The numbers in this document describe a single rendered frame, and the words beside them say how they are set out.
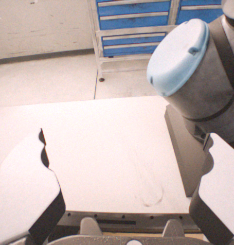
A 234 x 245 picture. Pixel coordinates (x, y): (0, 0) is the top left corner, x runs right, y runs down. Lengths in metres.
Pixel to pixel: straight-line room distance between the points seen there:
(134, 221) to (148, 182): 0.25
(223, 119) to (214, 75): 0.12
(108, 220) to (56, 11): 2.68
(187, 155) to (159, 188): 0.11
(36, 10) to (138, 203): 2.75
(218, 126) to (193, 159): 0.11
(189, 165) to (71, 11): 2.55
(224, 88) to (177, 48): 0.09
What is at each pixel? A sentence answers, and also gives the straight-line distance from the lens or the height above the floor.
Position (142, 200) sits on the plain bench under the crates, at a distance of 0.41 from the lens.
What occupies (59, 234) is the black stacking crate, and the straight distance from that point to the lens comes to 0.22.
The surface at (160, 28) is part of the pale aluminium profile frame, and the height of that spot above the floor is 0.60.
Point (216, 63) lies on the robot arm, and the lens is 0.23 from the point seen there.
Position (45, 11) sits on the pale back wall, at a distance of 2.77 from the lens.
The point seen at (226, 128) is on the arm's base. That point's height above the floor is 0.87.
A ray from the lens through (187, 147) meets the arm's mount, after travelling 0.41.
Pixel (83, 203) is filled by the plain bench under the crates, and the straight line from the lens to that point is 0.42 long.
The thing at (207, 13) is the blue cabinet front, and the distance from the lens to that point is 1.98.
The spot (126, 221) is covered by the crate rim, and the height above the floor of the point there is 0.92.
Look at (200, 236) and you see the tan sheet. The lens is 0.29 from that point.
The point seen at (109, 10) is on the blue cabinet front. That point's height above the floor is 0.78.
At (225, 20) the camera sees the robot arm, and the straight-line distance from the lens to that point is 0.26.
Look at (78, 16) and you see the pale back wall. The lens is 2.66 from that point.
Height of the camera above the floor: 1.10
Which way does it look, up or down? 50 degrees down
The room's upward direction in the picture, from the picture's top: 6 degrees counter-clockwise
